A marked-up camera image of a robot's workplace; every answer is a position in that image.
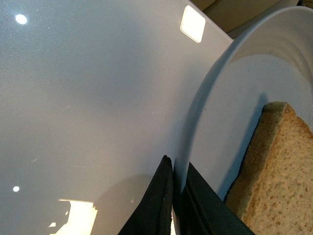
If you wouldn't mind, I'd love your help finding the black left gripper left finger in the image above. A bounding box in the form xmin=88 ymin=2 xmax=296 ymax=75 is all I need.
xmin=119 ymin=155 xmax=173 ymax=235

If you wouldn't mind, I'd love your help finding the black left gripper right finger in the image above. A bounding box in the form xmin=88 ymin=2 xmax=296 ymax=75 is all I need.
xmin=174 ymin=164 xmax=254 ymax=235

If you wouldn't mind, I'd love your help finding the slice of brown bread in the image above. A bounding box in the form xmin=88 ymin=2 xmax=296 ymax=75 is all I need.
xmin=226 ymin=102 xmax=313 ymax=235

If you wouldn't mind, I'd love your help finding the round grey plate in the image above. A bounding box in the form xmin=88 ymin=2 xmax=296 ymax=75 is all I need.
xmin=174 ymin=6 xmax=313 ymax=199

